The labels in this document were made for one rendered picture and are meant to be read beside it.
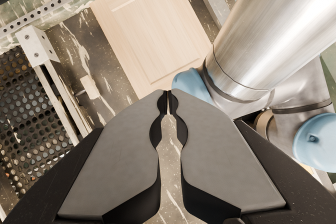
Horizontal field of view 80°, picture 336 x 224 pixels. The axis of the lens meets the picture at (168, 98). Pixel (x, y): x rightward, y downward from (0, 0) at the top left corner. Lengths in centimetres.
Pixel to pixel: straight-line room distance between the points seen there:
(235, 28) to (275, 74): 5
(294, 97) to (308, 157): 8
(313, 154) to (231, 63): 18
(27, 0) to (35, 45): 16
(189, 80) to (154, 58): 51
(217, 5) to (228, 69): 59
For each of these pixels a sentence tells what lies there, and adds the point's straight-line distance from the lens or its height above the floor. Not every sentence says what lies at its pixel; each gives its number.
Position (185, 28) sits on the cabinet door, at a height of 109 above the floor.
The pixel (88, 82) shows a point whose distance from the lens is 74.
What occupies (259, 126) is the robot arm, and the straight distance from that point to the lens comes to 42.
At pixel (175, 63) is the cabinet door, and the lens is 71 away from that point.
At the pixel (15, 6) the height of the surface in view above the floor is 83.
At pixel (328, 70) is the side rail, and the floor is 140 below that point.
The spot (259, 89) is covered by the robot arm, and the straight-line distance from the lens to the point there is 20.
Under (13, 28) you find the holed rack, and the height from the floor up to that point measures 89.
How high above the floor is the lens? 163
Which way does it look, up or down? 34 degrees down
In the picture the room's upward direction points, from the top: 152 degrees clockwise
